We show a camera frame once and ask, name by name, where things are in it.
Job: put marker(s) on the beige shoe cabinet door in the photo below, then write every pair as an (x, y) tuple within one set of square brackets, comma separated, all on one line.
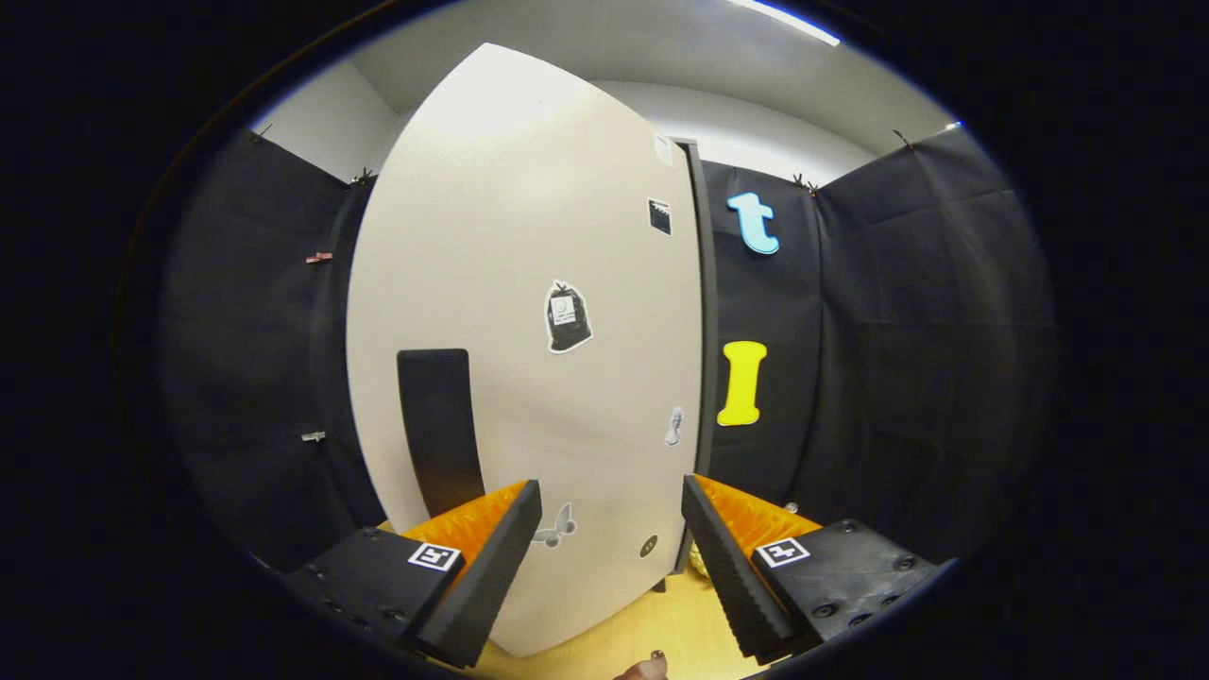
[(519, 236)]

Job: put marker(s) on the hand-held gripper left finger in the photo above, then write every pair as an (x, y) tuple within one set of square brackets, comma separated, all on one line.
[(491, 576)]

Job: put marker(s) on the black backdrop cloth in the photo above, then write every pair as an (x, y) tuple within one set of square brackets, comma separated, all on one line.
[(897, 378)]

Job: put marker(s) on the grey shoe cabinet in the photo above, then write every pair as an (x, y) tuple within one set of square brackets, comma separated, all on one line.
[(708, 331)]

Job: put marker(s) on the long ceiling light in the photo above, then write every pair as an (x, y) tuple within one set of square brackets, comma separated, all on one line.
[(784, 21)]

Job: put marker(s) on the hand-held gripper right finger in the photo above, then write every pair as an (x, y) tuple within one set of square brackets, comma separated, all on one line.
[(732, 576)]

